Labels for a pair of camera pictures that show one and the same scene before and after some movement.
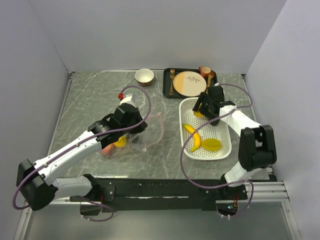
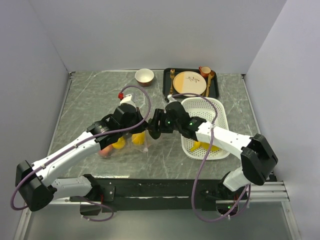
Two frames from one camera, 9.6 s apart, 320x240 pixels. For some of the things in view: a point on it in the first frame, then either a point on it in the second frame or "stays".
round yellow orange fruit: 198,114 -> 138,139
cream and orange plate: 189,83 stays
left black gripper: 140,127 stays
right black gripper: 200,100 -> 159,114
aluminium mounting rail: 257,192 stays
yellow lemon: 121,142 stays
